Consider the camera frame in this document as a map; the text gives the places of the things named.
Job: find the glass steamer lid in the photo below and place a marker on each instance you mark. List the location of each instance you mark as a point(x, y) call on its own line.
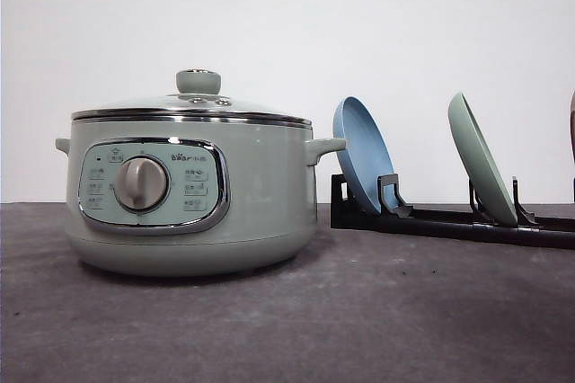
point(198, 99)

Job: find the green plate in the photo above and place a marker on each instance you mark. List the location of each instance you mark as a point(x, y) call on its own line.
point(478, 163)

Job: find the blue plate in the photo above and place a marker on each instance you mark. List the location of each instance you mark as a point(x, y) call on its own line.
point(367, 155)

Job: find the green electric steamer pot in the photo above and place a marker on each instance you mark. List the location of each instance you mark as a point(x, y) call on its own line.
point(192, 184)

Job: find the black plate rack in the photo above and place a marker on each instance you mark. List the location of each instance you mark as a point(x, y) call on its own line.
point(475, 222)

